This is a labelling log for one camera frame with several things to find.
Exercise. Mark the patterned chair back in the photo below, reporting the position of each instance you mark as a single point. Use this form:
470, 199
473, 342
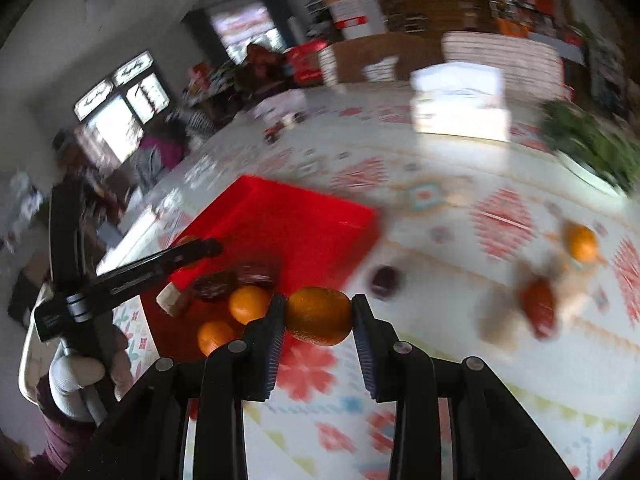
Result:
505, 60

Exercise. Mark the small dark date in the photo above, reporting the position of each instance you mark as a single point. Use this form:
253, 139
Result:
385, 280
256, 272
215, 285

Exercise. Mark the person's left hand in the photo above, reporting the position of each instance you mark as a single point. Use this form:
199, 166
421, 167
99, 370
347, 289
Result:
72, 380

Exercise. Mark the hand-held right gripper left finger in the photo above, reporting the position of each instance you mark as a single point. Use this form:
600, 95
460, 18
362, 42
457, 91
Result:
277, 345

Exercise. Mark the red plastic tray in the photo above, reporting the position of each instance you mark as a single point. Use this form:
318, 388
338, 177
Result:
280, 220

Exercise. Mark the large glossy red date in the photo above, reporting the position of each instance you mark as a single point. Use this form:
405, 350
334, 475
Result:
537, 305

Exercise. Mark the window with red banner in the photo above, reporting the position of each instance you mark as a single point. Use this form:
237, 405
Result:
245, 30

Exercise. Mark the large orange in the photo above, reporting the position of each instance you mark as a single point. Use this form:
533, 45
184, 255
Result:
320, 315

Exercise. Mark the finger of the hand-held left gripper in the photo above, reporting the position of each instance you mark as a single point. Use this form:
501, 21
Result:
160, 265

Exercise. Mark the white tissue pack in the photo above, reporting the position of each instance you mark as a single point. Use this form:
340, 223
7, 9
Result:
460, 105

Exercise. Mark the spinach leaves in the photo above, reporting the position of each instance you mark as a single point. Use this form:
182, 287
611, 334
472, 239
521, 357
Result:
595, 140

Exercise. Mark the brown chair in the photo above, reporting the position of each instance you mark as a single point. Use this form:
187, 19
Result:
350, 57

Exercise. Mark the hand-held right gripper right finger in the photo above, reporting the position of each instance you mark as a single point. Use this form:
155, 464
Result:
365, 350

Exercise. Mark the medium orange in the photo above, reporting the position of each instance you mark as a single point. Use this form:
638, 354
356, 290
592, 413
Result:
249, 304

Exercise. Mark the window with patterned panes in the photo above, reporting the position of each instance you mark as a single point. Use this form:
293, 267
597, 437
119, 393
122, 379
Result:
120, 105

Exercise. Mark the pale sugarcane chunk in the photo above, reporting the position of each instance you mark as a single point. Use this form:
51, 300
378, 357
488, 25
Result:
172, 301
575, 295
500, 322

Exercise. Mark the pale green oval plate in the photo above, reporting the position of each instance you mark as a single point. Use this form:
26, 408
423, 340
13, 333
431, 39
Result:
590, 175

